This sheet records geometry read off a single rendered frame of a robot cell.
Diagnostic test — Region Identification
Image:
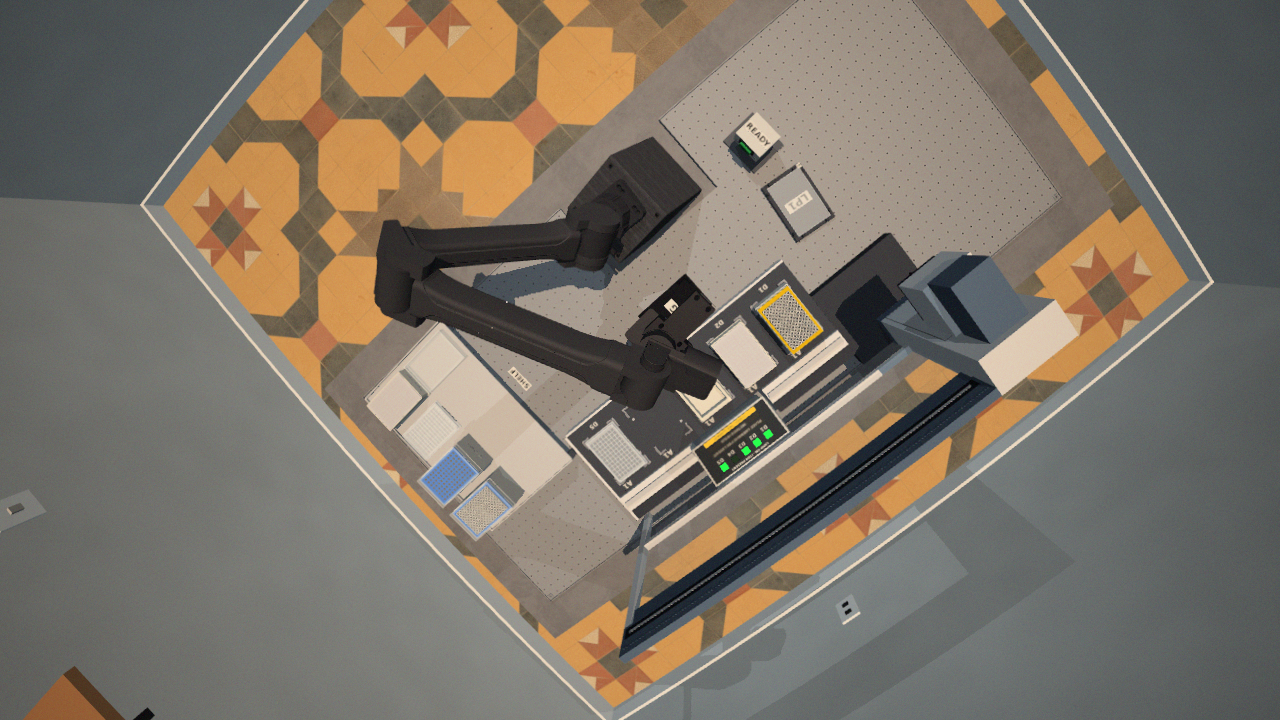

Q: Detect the black rectangular pad with rg label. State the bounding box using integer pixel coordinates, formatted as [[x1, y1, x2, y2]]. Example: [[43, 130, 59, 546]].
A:
[[637, 274, 710, 318]]

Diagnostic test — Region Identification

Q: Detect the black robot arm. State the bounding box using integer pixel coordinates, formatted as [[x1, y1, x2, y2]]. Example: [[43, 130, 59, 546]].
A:
[[374, 179, 723, 411]]

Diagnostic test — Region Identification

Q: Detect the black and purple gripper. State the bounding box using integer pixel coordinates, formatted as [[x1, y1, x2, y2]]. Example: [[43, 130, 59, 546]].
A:
[[625, 307, 675, 345]]

